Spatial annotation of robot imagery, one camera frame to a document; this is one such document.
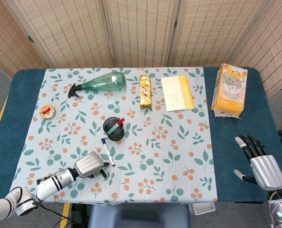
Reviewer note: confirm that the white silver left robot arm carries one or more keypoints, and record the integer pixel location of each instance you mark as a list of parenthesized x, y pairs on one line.
[(52, 181)]

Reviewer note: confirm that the blue table cover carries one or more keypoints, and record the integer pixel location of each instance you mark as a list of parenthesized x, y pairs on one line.
[(228, 142)]

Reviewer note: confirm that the black mesh pen cup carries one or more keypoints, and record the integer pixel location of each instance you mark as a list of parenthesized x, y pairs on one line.
[(117, 137)]

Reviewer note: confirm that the blue marker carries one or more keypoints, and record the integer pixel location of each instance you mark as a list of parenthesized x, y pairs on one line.
[(107, 150)]

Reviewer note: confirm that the black base under table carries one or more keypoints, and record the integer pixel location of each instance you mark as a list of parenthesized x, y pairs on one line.
[(80, 215)]

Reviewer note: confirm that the red marker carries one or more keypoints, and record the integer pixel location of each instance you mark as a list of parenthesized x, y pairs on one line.
[(119, 122)]

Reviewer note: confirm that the small white box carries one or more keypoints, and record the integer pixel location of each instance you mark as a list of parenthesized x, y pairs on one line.
[(201, 209)]

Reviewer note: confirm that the woven bamboo folding screen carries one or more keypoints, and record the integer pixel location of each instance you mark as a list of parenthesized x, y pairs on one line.
[(140, 31)]

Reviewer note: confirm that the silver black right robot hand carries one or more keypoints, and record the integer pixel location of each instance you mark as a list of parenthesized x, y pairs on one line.
[(268, 169)]

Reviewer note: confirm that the round tape roll red label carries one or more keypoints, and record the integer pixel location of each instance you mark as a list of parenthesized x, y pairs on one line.
[(47, 112)]

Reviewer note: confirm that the green plastic spray bottle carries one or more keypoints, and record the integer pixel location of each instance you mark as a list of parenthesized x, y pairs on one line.
[(107, 82)]

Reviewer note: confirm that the floral leaf-print tablecloth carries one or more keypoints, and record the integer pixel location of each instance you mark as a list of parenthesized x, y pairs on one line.
[(155, 154)]

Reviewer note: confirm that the yellow cat-print tissue pack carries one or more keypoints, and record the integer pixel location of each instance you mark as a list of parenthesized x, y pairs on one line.
[(230, 90)]

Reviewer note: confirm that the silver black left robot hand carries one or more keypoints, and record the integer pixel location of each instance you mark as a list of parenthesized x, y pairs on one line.
[(88, 165)]

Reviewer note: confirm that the gold foil snack package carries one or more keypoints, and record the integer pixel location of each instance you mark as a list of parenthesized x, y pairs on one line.
[(145, 91)]

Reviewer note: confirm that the blue padded chair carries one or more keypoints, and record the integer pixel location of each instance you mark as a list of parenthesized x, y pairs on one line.
[(138, 217)]

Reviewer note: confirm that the white yellow notebook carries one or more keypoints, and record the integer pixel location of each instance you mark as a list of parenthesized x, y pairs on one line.
[(175, 93)]

